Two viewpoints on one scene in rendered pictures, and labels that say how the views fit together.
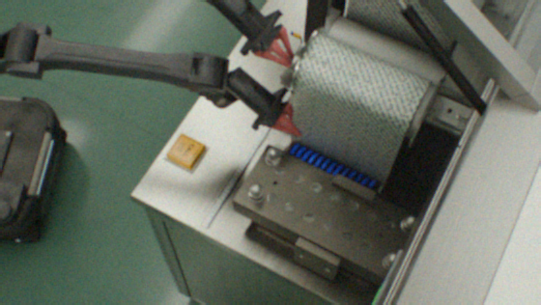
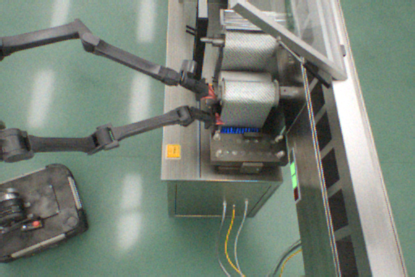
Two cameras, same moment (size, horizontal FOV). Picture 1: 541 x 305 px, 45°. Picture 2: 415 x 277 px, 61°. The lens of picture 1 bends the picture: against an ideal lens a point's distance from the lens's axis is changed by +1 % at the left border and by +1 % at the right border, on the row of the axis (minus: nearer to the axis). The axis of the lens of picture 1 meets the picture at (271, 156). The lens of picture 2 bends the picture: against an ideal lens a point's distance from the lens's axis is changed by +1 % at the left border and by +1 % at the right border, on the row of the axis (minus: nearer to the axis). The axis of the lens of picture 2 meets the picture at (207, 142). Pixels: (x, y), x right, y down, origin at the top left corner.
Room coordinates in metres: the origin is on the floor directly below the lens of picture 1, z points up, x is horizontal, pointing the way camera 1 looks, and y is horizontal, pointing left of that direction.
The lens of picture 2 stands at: (0.03, 0.56, 2.64)
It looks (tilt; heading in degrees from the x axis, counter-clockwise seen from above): 63 degrees down; 321
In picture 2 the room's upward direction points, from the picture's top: 12 degrees clockwise
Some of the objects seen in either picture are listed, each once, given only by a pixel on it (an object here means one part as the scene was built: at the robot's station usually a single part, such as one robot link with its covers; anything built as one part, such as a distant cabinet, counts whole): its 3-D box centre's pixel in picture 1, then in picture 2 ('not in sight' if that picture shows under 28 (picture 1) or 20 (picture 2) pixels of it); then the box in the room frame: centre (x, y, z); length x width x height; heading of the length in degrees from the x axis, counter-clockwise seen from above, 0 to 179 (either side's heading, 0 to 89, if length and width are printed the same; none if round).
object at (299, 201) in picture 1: (329, 216); (248, 149); (0.55, -0.13, 1.00); 0.40 x 0.16 x 0.06; 63
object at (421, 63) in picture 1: (384, 65); (244, 83); (0.83, -0.24, 1.17); 0.26 x 0.12 x 0.12; 63
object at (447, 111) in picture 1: (451, 114); (285, 91); (0.64, -0.34, 1.28); 0.06 x 0.05 x 0.02; 63
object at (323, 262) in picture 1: (316, 260); (250, 168); (0.46, -0.10, 0.96); 0.10 x 0.03 x 0.11; 63
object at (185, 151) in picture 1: (185, 151); (173, 151); (0.74, 0.21, 0.91); 0.07 x 0.07 x 0.02; 63
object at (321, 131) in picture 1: (341, 143); (242, 119); (0.67, -0.15, 1.11); 0.23 x 0.01 x 0.18; 63
